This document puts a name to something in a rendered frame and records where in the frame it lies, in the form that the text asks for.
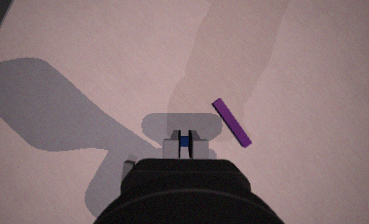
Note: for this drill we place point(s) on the small blue cube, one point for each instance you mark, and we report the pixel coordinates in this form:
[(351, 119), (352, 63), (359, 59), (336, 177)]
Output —
[(184, 141)]

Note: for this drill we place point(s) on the purple rod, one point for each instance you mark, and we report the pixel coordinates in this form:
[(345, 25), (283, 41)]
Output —
[(231, 122)]

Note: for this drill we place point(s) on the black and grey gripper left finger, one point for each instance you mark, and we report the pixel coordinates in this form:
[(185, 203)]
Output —
[(171, 147)]

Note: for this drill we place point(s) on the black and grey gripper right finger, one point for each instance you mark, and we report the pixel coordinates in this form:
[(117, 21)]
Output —
[(198, 148)]

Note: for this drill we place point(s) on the grey rod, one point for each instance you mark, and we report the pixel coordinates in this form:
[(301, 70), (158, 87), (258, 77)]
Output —
[(128, 165)]

